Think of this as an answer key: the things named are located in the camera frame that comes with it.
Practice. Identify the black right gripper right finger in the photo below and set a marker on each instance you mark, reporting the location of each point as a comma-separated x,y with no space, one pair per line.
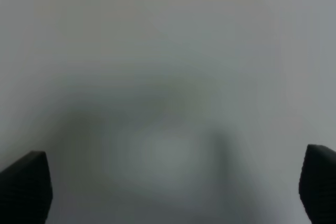
317,184

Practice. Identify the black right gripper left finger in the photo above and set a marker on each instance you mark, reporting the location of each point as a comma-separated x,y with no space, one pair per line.
26,190

